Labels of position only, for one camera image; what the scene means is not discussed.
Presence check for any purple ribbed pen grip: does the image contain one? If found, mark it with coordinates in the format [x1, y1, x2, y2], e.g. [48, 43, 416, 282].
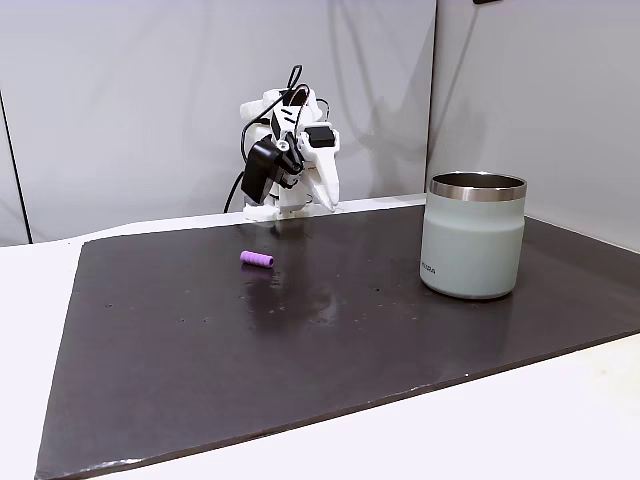
[239, 249, 277, 269]

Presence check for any pale green steel cup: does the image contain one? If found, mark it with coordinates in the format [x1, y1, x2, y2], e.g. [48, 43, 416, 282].
[419, 171, 528, 302]

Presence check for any dark grey table mat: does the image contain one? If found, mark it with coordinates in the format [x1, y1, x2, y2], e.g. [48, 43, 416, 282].
[33, 206, 640, 480]

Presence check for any thin dark pole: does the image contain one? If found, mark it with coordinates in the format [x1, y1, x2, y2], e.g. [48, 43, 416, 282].
[0, 88, 34, 245]

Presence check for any black camera box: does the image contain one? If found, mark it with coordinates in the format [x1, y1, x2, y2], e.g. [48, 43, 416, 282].
[240, 139, 283, 207]

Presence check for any black cable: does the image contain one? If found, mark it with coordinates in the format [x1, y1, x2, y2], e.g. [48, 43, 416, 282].
[222, 63, 331, 214]

